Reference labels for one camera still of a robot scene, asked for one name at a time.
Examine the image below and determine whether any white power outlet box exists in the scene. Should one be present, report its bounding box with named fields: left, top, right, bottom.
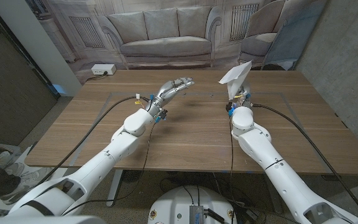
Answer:
left=91, top=63, right=117, bottom=76

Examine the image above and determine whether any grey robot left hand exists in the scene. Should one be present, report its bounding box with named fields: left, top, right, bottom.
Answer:
left=145, top=77, right=195, bottom=118

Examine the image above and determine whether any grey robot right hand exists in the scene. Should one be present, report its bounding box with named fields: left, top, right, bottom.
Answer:
left=231, top=82, right=253, bottom=109

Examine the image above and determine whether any blue grey leaning board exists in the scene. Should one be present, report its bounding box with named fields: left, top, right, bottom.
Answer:
left=261, top=0, right=329, bottom=71

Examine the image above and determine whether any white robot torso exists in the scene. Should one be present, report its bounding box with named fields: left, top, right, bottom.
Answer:
left=147, top=185, right=238, bottom=224

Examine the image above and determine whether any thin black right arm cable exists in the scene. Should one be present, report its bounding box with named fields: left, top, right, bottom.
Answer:
left=228, top=115, right=235, bottom=200

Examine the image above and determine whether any printed sofa room backdrop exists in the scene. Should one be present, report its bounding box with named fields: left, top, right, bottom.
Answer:
left=25, top=0, right=329, bottom=85

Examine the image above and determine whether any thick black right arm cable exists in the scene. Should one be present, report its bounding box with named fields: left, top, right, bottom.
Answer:
left=250, top=103, right=358, bottom=217

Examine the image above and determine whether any white sneaker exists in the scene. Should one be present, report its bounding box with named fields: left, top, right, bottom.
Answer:
left=3, top=162, right=26, bottom=178
left=0, top=167, right=54, bottom=205

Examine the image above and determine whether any black outlet box cord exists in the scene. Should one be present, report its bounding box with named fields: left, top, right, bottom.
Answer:
left=85, top=70, right=109, bottom=82

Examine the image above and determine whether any white table leg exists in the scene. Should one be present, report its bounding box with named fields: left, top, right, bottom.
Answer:
left=106, top=169, right=124, bottom=208

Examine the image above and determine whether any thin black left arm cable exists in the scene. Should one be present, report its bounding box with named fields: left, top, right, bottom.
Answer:
left=60, top=119, right=158, bottom=217

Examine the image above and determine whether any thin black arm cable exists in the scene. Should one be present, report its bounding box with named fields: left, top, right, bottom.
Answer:
left=228, top=115, right=235, bottom=200
left=60, top=119, right=158, bottom=217

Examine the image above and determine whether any white shipping label paper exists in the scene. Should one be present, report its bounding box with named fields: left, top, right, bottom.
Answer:
left=218, top=60, right=253, bottom=101

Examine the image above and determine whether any grey table leg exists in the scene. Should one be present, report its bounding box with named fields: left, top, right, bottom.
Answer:
left=264, top=177, right=284, bottom=215

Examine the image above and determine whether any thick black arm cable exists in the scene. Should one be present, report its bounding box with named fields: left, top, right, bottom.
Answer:
left=37, top=96, right=150, bottom=186
left=250, top=103, right=358, bottom=217

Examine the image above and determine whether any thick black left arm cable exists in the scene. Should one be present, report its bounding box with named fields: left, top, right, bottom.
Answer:
left=37, top=96, right=150, bottom=186

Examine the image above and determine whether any silver box on torso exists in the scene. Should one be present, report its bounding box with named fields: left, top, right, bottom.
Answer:
left=188, top=204, right=205, bottom=224

